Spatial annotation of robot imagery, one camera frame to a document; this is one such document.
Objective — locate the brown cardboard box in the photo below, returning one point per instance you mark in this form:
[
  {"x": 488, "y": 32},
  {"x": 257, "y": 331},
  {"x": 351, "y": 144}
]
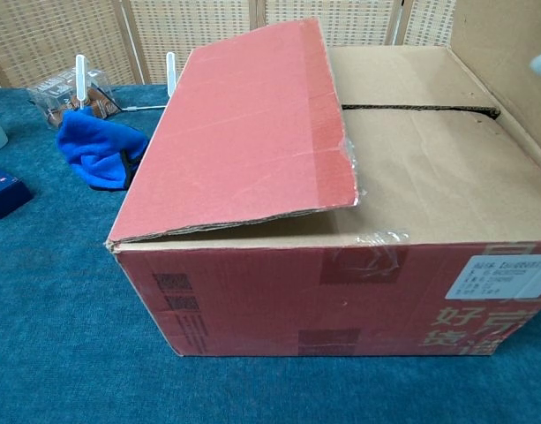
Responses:
[{"x": 252, "y": 132}]

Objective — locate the dark blue printed box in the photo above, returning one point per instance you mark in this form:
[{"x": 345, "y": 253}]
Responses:
[{"x": 9, "y": 194}]

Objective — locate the thin bent metal rod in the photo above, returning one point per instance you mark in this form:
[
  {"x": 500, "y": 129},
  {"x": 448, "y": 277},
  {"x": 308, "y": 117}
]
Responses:
[{"x": 142, "y": 107}]

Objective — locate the blue fleece cloth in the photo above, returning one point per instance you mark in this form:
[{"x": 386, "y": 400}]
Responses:
[{"x": 93, "y": 146}]

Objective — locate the clear bag of nuts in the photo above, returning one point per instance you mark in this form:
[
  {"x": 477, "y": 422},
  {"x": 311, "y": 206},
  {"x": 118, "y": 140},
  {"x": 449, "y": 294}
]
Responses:
[{"x": 54, "y": 95}]

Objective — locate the woven bamboo folding screen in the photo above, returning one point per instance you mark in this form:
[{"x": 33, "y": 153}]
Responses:
[{"x": 54, "y": 35}]

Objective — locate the teal blue table cover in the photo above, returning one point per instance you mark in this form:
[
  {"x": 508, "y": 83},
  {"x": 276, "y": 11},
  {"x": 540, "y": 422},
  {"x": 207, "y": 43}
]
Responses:
[{"x": 54, "y": 309}]

